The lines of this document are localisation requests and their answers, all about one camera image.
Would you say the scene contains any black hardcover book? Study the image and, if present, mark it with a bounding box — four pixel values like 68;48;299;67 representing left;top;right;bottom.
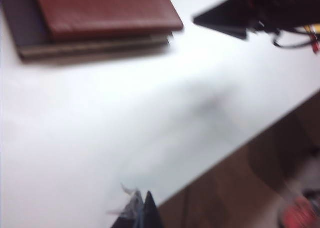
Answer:
0;0;176;61

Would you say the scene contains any red cable connector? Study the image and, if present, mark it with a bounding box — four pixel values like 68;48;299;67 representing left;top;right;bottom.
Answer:
310;39;320;54

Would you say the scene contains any pink sneaker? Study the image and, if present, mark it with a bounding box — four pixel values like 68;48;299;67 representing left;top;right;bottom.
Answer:
281;195;320;228

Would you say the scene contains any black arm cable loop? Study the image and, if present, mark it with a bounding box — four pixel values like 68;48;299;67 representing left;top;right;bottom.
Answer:
271;29;320;49

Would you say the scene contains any red hardcover book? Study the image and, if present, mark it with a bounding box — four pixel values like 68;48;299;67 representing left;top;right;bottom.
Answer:
31;0;185;41

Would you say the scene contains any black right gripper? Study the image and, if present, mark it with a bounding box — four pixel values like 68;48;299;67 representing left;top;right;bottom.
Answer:
192;0;320;41

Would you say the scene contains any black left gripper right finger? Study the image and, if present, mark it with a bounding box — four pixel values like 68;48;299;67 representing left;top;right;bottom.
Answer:
139;190;165;228

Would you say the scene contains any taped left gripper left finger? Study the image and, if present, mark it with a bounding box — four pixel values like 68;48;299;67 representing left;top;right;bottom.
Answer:
107;183;146;228

